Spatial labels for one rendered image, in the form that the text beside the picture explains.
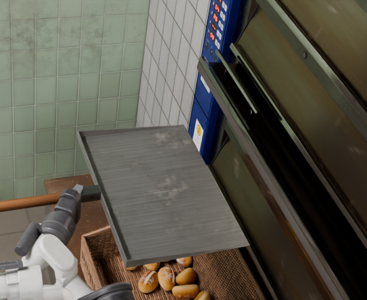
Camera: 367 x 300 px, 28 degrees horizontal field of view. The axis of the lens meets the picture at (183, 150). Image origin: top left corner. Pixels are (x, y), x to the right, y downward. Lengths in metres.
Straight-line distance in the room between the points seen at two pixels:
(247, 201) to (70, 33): 1.22
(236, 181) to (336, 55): 0.82
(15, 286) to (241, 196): 1.17
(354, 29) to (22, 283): 0.97
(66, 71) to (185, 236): 1.50
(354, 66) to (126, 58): 1.76
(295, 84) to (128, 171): 0.56
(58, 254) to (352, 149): 0.78
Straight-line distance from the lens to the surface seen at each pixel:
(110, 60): 3.37
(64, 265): 1.88
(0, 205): 2.05
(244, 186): 2.48
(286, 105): 2.09
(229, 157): 2.58
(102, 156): 2.25
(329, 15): 1.91
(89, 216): 2.92
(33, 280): 1.50
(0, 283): 1.50
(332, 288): 1.74
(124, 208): 2.09
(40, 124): 3.51
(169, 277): 2.65
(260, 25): 2.28
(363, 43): 1.80
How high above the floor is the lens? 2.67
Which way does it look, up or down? 40 degrees down
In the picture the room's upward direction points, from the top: 10 degrees clockwise
